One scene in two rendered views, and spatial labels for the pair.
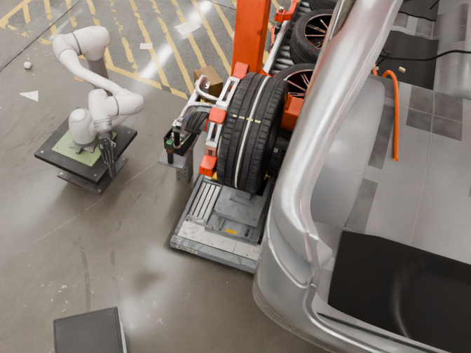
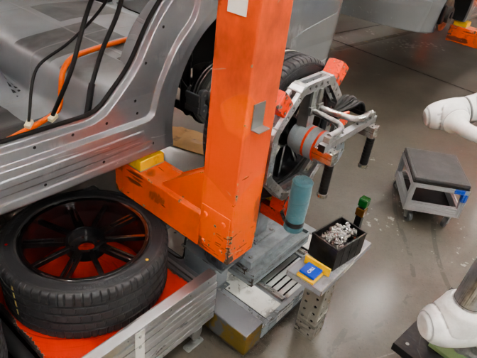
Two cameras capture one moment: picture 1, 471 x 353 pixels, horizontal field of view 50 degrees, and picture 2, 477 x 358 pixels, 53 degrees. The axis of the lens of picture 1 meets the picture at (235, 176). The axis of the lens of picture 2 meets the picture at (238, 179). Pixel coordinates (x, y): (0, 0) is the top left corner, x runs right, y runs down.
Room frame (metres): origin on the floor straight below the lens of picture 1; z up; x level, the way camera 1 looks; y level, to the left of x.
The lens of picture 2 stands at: (3.72, 0.62, 1.79)
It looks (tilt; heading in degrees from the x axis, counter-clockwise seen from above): 33 degrees down; 204
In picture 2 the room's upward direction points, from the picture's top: 7 degrees clockwise
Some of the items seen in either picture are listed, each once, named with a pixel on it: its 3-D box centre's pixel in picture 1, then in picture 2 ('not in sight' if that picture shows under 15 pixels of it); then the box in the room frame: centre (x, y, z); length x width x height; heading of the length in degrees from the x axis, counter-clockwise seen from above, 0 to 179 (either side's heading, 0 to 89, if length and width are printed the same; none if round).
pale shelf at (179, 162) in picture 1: (181, 141); (330, 258); (2.12, 0.38, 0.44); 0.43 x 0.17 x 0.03; 168
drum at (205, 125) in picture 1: (214, 121); (315, 143); (1.96, 0.16, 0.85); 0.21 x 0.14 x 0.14; 78
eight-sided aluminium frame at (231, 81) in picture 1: (225, 125); (302, 137); (1.94, 0.09, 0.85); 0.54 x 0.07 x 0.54; 168
